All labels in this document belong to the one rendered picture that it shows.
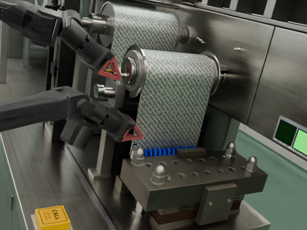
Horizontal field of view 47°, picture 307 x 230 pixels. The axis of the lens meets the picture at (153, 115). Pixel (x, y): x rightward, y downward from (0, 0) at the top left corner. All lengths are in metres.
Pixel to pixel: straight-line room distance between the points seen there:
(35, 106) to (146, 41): 0.53
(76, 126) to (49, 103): 0.11
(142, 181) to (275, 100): 0.43
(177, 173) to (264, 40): 0.45
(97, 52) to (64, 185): 0.40
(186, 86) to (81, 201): 0.44
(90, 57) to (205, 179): 0.44
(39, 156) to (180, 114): 0.48
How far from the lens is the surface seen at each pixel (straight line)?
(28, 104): 0.77
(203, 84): 1.05
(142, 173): 0.91
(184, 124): 1.07
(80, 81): 1.70
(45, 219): 0.90
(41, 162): 1.18
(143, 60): 0.93
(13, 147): 1.26
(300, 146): 0.96
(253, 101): 1.08
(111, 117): 0.91
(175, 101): 1.01
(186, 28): 1.34
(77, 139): 0.89
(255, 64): 1.07
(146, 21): 1.18
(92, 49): 0.91
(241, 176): 1.03
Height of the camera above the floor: 1.47
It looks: 19 degrees down
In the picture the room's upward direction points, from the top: 11 degrees clockwise
